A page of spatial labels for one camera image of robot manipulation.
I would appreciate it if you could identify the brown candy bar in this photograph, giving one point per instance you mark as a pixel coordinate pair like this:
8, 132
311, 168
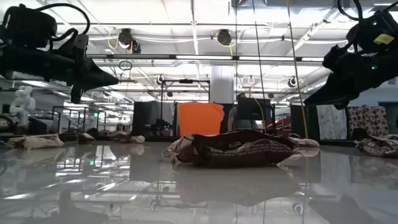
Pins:
376, 146
124, 136
248, 152
85, 138

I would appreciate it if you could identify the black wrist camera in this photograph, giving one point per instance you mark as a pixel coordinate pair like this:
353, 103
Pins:
28, 25
382, 28

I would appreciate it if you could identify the black partition panel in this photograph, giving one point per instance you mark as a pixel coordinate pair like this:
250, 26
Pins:
146, 118

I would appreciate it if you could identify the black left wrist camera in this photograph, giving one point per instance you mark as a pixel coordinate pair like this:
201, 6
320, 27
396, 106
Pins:
28, 25

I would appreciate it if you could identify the dark teal door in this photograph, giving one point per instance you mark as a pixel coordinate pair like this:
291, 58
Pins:
392, 118

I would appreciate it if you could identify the brown patterned cloth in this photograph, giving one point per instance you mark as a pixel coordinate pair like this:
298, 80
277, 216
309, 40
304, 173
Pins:
368, 121

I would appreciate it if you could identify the orange plastic bucket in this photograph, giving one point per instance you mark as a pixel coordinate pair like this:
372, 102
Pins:
200, 119

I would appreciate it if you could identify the black monitor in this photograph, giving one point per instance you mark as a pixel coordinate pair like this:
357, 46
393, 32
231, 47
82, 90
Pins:
252, 109

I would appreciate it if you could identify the white round column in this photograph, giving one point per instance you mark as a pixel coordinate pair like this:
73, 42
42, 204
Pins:
222, 84

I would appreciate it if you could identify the black curtain panel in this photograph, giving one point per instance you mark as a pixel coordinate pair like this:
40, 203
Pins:
312, 121

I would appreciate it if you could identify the black metal rig frame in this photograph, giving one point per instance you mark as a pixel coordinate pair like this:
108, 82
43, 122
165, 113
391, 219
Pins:
186, 81

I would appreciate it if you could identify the red equipment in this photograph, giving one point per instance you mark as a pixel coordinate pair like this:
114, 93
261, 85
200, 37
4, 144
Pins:
280, 126

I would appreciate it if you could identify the long ceiling light bar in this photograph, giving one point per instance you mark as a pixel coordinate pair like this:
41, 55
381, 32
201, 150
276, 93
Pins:
202, 57

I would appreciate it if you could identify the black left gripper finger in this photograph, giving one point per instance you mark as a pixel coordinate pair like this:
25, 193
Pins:
99, 84
99, 72

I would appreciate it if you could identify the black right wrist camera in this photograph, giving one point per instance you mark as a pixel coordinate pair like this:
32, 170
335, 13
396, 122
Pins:
382, 28

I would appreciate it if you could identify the white patterned cloth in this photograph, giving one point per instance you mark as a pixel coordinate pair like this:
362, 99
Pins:
331, 123

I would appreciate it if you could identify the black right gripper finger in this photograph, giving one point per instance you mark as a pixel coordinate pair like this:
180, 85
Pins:
326, 91
337, 104

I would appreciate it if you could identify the person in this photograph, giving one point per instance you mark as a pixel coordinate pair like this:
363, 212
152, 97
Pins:
233, 118

